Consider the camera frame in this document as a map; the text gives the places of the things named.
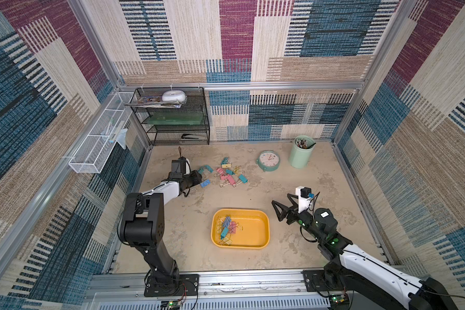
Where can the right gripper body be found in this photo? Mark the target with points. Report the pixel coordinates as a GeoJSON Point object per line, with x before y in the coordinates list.
{"type": "Point", "coordinates": [291, 214]}

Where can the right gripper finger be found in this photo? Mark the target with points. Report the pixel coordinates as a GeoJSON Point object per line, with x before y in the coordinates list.
{"type": "Point", "coordinates": [283, 212]}
{"type": "Point", "coordinates": [293, 199]}

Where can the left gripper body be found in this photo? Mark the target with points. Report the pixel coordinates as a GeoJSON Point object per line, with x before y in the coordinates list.
{"type": "Point", "coordinates": [190, 179]}

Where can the blue binder clip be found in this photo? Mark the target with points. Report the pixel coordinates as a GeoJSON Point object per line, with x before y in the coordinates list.
{"type": "Point", "coordinates": [205, 183]}
{"type": "Point", "coordinates": [226, 223]}

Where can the yellow plastic storage box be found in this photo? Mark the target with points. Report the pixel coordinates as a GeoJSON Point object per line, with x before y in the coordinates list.
{"type": "Point", "coordinates": [253, 231]}

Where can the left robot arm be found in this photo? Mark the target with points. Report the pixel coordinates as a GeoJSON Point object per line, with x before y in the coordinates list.
{"type": "Point", "coordinates": [142, 226]}

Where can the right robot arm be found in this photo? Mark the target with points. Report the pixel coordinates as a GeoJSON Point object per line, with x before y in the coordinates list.
{"type": "Point", "coordinates": [350, 266]}

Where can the mint green pen holder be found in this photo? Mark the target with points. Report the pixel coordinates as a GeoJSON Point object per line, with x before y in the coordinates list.
{"type": "Point", "coordinates": [299, 157]}

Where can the mint green alarm clock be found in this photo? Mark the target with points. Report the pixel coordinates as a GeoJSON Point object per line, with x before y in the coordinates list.
{"type": "Point", "coordinates": [268, 161]}

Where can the pens in holder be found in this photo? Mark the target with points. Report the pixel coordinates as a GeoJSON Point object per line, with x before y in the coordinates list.
{"type": "Point", "coordinates": [301, 143]}

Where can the light blue cloth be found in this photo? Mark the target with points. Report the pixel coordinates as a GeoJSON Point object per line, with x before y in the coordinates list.
{"type": "Point", "coordinates": [121, 138]}

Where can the magazines on shelf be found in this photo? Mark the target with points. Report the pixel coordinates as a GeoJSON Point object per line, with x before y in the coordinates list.
{"type": "Point", "coordinates": [155, 102]}

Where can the white round device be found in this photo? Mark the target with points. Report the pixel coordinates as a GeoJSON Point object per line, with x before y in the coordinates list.
{"type": "Point", "coordinates": [174, 96]}

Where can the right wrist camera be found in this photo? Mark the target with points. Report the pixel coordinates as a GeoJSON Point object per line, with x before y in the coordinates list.
{"type": "Point", "coordinates": [305, 198]}

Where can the black wire mesh shelf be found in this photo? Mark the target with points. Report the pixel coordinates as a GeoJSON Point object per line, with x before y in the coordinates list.
{"type": "Point", "coordinates": [188, 125]}

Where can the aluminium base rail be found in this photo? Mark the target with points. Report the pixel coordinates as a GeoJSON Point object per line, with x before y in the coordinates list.
{"type": "Point", "coordinates": [254, 289]}

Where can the white wire mesh basket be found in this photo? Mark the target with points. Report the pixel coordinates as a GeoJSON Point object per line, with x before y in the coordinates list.
{"type": "Point", "coordinates": [97, 146]}

